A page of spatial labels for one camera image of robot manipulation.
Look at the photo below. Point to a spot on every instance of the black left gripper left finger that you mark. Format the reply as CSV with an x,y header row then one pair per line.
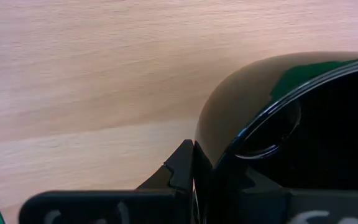
x,y
110,207

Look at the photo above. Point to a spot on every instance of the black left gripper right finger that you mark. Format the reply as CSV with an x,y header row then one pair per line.
x,y
291,208

